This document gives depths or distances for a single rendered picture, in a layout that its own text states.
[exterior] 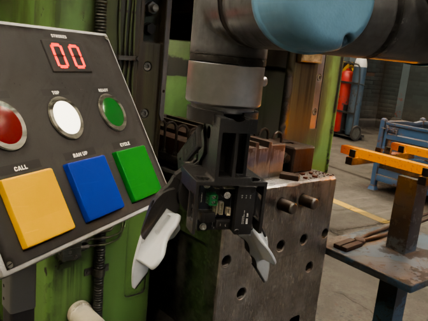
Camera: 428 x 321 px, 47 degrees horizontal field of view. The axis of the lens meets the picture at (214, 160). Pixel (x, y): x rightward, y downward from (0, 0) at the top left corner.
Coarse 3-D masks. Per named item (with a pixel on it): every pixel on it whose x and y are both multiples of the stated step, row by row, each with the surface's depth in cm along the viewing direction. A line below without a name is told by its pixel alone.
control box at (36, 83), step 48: (0, 48) 57; (48, 48) 64; (96, 48) 74; (0, 96) 54; (48, 96) 61; (96, 96) 70; (0, 144) 52; (48, 144) 58; (96, 144) 66; (144, 144) 76; (0, 240) 48; (48, 240) 53
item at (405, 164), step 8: (344, 152) 137; (360, 152) 132; (368, 152) 131; (376, 152) 131; (376, 160) 129; (384, 160) 127; (392, 160) 125; (400, 160) 123; (408, 160) 123; (400, 168) 123; (408, 168) 122; (416, 168) 120
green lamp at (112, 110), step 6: (108, 102) 71; (114, 102) 72; (108, 108) 70; (114, 108) 72; (120, 108) 73; (108, 114) 70; (114, 114) 71; (120, 114) 72; (114, 120) 71; (120, 120) 72
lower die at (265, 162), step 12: (168, 120) 134; (192, 120) 141; (168, 132) 124; (180, 132) 122; (192, 132) 121; (168, 144) 118; (180, 144) 115; (252, 144) 111; (276, 144) 116; (252, 156) 110; (264, 156) 113; (276, 156) 116; (252, 168) 111; (264, 168) 114; (276, 168) 117
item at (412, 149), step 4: (392, 144) 151; (396, 144) 150; (400, 144) 149; (404, 144) 150; (392, 148) 151; (396, 148) 150; (408, 148) 147; (412, 148) 146; (416, 148) 145; (420, 148) 144; (424, 148) 145; (408, 152) 147; (412, 152) 146; (416, 152) 145; (420, 152) 144; (424, 152) 143; (420, 156) 144; (424, 156) 143
